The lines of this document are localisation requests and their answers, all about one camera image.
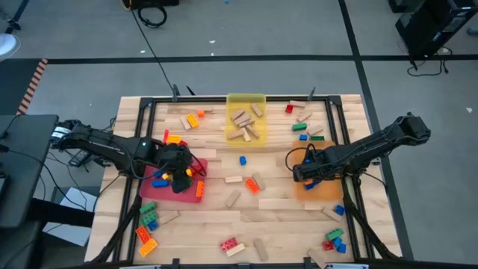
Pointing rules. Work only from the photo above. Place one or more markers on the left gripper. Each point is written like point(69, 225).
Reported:
point(175, 157)

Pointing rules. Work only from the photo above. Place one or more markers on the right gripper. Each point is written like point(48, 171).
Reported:
point(321, 160)

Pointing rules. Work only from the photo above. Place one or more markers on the long yellow-orange block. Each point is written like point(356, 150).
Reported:
point(148, 247)
point(173, 139)

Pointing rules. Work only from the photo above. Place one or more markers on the long blue block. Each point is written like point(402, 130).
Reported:
point(158, 174)
point(160, 183)

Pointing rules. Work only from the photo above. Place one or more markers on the long orange block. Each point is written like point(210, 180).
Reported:
point(142, 234)
point(199, 188)

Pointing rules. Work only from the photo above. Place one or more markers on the bright green long block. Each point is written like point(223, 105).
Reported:
point(335, 234)
point(149, 217)
point(299, 127)
point(147, 207)

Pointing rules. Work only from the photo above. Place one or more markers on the orange six-stud block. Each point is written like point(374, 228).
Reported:
point(252, 185)

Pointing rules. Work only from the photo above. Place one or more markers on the large red stud block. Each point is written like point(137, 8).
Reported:
point(228, 244)

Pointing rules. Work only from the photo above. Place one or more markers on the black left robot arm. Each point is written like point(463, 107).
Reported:
point(97, 143)

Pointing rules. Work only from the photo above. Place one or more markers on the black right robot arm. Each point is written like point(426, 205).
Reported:
point(373, 143)

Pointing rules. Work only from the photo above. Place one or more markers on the orange plastic bin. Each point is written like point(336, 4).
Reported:
point(328, 190)

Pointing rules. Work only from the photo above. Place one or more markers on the pink plastic bin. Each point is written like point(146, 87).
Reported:
point(149, 194)

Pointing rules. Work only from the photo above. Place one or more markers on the yellow plastic bin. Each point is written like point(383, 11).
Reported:
point(231, 102)

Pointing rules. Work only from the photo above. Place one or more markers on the black power adapter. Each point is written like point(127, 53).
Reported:
point(78, 158)

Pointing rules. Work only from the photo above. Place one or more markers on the white paper sheet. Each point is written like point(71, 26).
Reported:
point(74, 209)

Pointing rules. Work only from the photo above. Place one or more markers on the black desk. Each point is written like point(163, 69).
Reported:
point(22, 168)

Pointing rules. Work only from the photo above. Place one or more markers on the black equipment case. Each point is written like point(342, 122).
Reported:
point(153, 3)

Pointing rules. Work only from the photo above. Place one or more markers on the orange black hazard strip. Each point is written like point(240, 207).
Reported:
point(33, 84)

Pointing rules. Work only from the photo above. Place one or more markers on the black computer cabinet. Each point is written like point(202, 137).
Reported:
point(429, 26)

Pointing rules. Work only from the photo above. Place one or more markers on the black tripod leg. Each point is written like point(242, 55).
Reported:
point(15, 20)

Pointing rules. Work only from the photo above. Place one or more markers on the black aluminium table frame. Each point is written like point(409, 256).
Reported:
point(209, 99)

